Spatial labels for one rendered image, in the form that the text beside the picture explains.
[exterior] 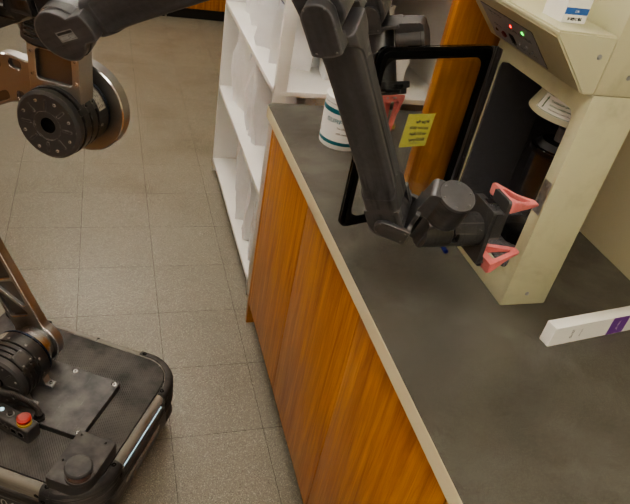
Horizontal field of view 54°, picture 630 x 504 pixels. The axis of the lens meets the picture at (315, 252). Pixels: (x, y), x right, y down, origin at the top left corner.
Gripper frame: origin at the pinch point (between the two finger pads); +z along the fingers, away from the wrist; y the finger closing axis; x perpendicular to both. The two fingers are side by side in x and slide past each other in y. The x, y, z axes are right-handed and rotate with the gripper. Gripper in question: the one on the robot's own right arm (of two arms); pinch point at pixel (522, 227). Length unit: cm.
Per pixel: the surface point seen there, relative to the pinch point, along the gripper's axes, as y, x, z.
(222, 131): -93, 235, -12
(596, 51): 27.7, 9.3, 8.6
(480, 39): 18, 46, 10
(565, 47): 27.9, 9.2, 2.5
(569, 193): 1.0, 9.8, 15.8
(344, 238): -25.9, 35.3, -16.5
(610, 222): -21, 33, 54
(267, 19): -15, 170, -9
